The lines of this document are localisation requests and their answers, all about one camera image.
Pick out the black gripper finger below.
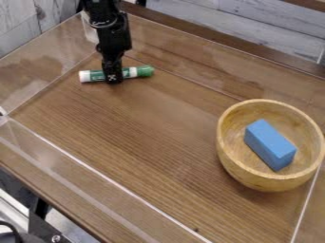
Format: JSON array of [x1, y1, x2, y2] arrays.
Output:
[[101, 60, 123, 84]]

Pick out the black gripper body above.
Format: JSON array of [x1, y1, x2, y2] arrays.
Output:
[[81, 0, 132, 64]]

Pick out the green white marker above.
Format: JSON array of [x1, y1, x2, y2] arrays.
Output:
[[79, 65, 155, 84]]

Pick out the brown wooden bowl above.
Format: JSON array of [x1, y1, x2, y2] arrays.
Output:
[[215, 99, 325, 192]]

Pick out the clear acrylic corner brace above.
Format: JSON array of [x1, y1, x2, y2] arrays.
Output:
[[80, 11, 97, 44]]

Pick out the blue foam block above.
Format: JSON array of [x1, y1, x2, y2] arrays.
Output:
[[243, 120, 297, 171]]

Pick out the clear acrylic tray wall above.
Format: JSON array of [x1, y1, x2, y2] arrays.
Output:
[[0, 9, 325, 243]]

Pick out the black metal table bracket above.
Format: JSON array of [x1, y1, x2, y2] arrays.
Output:
[[28, 198, 72, 243]]

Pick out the black cable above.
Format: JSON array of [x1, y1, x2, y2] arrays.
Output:
[[0, 219, 27, 243]]

